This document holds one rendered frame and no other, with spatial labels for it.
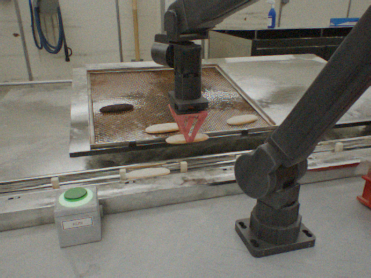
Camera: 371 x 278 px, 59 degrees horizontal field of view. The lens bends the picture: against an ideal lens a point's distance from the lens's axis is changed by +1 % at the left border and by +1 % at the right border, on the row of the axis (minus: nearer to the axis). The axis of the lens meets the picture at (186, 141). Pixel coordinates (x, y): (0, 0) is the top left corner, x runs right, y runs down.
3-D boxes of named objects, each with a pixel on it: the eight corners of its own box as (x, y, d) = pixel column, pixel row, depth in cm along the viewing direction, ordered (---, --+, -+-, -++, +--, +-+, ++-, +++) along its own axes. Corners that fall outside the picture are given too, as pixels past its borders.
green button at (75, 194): (63, 208, 55) (62, 200, 55) (65, 196, 59) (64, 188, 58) (88, 204, 56) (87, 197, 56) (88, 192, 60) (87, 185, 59)
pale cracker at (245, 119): (230, 126, 90) (231, 123, 90) (224, 120, 93) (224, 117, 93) (260, 120, 94) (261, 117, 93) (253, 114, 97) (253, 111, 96)
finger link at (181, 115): (177, 147, 70) (177, 105, 66) (169, 135, 76) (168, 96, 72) (207, 144, 71) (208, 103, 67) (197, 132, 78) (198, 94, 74)
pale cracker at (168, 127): (147, 135, 85) (147, 131, 84) (144, 128, 88) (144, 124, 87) (184, 130, 88) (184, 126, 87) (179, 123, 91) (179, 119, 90)
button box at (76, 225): (58, 266, 58) (48, 212, 53) (62, 237, 65) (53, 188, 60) (106, 256, 60) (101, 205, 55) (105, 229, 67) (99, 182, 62)
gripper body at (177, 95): (178, 113, 66) (178, 76, 63) (167, 99, 75) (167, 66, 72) (209, 110, 67) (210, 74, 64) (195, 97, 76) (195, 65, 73)
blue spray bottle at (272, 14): (274, 28, 292) (276, 0, 285) (275, 28, 286) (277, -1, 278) (264, 28, 293) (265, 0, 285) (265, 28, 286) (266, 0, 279)
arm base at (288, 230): (253, 259, 54) (317, 245, 57) (257, 218, 51) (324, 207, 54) (233, 226, 62) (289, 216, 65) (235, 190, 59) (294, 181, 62)
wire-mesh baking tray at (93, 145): (90, 149, 78) (89, 144, 78) (86, 73, 119) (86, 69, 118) (277, 130, 91) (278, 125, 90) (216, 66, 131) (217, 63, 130)
